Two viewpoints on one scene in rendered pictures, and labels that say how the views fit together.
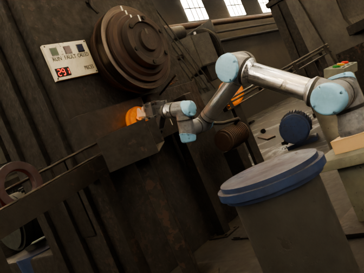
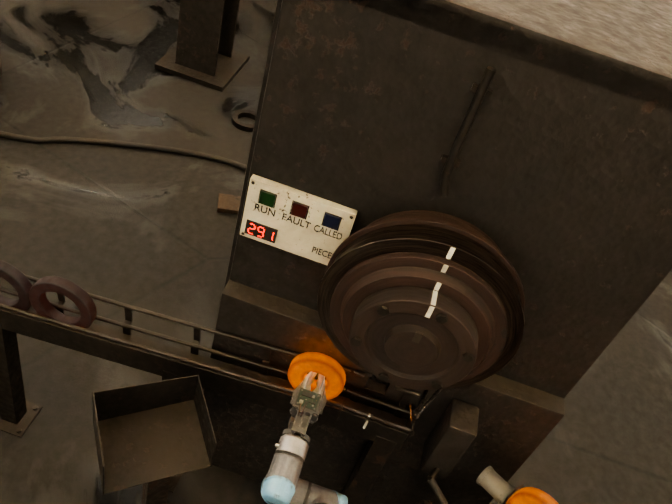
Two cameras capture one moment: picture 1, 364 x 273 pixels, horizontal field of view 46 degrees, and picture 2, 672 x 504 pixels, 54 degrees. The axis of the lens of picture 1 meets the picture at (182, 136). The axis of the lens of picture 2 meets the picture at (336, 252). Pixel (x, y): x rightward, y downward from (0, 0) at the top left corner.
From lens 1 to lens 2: 2.20 m
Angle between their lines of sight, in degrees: 61
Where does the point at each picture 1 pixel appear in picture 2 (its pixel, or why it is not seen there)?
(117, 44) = (346, 297)
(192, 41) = not seen: outside the picture
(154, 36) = (432, 355)
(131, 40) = (357, 326)
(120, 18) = (406, 271)
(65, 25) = (342, 169)
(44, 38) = (275, 166)
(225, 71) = not seen: outside the picture
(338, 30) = not seen: outside the picture
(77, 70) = (294, 244)
